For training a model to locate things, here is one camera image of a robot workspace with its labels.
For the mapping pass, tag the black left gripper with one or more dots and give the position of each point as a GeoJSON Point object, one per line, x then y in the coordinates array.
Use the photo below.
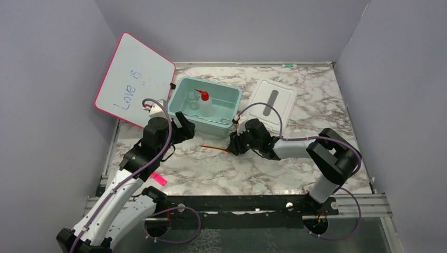
{"type": "Point", "coordinates": [187, 131]}

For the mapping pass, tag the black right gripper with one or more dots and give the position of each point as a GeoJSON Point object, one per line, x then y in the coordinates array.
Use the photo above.
{"type": "Point", "coordinates": [235, 146]}

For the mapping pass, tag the red plastic dropper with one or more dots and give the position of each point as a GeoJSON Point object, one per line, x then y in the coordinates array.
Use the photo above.
{"type": "Point", "coordinates": [216, 148]}

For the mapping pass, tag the small clear glass jar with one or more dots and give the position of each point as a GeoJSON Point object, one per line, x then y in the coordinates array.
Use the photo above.
{"type": "Point", "coordinates": [192, 101]}

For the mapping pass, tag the white squeeze bottle red nozzle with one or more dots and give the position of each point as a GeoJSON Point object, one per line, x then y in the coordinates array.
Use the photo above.
{"type": "Point", "coordinates": [205, 103]}

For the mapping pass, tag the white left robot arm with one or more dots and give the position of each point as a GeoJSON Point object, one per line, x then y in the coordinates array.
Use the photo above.
{"type": "Point", "coordinates": [108, 221]}

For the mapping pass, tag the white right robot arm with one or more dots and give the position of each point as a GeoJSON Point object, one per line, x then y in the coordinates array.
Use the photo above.
{"type": "Point", "coordinates": [336, 159]}

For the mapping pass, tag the teal plastic bin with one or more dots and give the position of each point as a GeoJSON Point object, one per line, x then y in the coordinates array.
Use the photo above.
{"type": "Point", "coordinates": [225, 100]}

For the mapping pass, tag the pink highlighter marker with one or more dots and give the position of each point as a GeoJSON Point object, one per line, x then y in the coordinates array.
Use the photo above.
{"type": "Point", "coordinates": [159, 179]}

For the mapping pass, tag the white plastic bin lid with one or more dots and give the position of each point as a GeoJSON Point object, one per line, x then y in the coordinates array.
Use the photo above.
{"type": "Point", "coordinates": [279, 101]}

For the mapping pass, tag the pink framed whiteboard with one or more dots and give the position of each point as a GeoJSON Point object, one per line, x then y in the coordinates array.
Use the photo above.
{"type": "Point", "coordinates": [135, 72]}

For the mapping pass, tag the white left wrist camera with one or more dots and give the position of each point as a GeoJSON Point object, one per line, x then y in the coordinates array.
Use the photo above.
{"type": "Point", "coordinates": [157, 110]}

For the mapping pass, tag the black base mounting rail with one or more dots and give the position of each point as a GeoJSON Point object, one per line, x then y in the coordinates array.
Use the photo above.
{"type": "Point", "coordinates": [162, 212]}

